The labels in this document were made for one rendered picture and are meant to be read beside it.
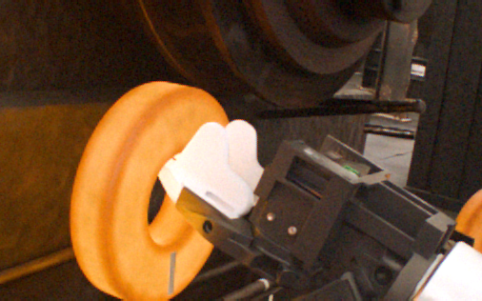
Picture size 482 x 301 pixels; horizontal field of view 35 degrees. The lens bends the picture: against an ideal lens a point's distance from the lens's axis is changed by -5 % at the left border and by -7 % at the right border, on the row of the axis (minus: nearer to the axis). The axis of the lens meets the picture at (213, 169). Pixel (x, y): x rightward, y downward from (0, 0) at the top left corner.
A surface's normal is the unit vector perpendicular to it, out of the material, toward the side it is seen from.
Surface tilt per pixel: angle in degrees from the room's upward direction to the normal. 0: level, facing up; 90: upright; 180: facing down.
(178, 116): 89
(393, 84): 90
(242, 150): 87
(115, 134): 52
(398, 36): 90
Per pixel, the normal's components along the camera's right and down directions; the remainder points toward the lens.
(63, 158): 0.84, 0.24
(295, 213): -0.52, 0.08
